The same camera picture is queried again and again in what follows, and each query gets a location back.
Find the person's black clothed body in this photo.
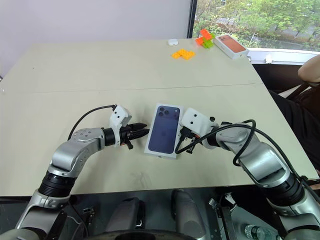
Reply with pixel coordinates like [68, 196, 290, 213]
[269, 81, 320, 177]

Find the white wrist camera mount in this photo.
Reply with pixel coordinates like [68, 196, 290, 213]
[108, 104, 133, 136]
[180, 107, 216, 138]

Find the white windowsill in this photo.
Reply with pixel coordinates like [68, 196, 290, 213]
[245, 47, 320, 67]

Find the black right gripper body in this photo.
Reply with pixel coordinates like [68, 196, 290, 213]
[179, 126, 201, 154]

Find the yellow toy brick plate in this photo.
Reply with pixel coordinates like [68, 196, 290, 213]
[170, 48, 196, 61]

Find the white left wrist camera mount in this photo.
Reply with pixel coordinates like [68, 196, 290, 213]
[108, 104, 133, 136]

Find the green toy brick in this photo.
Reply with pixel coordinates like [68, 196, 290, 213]
[202, 32, 217, 49]

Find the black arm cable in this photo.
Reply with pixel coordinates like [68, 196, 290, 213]
[174, 119, 312, 187]
[67, 104, 117, 141]

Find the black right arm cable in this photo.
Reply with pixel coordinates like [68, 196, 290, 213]
[174, 119, 312, 187]

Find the purple iPhone box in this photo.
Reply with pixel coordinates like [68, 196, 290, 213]
[144, 103, 185, 160]

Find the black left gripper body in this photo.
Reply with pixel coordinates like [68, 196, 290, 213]
[118, 123, 137, 151]

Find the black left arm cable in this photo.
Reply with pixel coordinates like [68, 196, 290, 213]
[67, 104, 117, 141]

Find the grey metal bracket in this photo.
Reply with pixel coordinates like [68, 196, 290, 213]
[208, 196, 239, 240]

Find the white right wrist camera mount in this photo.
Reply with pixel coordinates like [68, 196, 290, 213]
[180, 107, 216, 138]

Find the orange print phone box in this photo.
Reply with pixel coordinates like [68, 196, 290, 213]
[214, 34, 250, 61]

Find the clear plastic water bottle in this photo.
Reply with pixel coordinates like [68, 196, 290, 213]
[243, 224, 284, 240]

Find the black window frame post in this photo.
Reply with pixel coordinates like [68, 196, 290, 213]
[185, 0, 199, 40]

